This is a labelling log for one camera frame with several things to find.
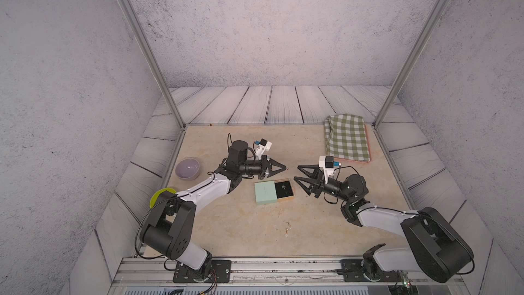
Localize mint green jewelry box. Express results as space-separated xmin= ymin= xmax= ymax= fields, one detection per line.
xmin=255 ymin=181 xmax=278 ymax=205

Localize black lined box drawer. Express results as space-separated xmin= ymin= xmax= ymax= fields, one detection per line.
xmin=275 ymin=179 xmax=295 ymax=202

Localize aluminium frame post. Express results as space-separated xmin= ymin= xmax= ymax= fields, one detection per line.
xmin=373 ymin=0 xmax=450 ymax=130
xmin=117 ymin=0 xmax=186 ymax=129

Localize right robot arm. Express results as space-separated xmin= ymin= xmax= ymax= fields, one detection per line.
xmin=294 ymin=165 xmax=476 ymax=284

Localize left aluminium frame post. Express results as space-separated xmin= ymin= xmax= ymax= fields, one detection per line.
xmin=117 ymin=0 xmax=186 ymax=129

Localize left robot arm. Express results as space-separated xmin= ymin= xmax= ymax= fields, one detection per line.
xmin=137 ymin=140 xmax=287 ymax=278

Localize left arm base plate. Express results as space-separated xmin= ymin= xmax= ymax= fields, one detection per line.
xmin=173 ymin=259 xmax=232 ymax=284

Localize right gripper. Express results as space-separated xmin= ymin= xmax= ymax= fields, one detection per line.
xmin=296 ymin=167 xmax=353 ymax=206

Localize pink board under cloth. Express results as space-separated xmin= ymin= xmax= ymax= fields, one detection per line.
xmin=326 ymin=125 xmax=371 ymax=163

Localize green checkered cloth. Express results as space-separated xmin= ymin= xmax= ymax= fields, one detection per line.
xmin=323 ymin=114 xmax=371 ymax=163

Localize purple bowl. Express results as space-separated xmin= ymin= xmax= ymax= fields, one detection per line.
xmin=175 ymin=158 xmax=201 ymax=181

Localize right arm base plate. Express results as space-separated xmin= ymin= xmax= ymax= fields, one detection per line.
xmin=336 ymin=259 xmax=400 ymax=283

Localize lime green bowl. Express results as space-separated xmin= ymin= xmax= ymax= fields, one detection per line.
xmin=149 ymin=187 xmax=177 ymax=208

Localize front aluminium rail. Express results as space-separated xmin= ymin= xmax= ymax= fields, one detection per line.
xmin=109 ymin=257 xmax=469 ymax=294

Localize right aluminium frame post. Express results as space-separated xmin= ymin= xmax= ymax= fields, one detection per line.
xmin=373 ymin=0 xmax=450 ymax=130

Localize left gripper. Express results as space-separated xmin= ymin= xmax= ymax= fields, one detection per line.
xmin=237 ymin=156 xmax=285 ymax=180

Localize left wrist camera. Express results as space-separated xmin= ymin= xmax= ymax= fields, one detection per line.
xmin=254 ymin=139 xmax=272 ymax=160

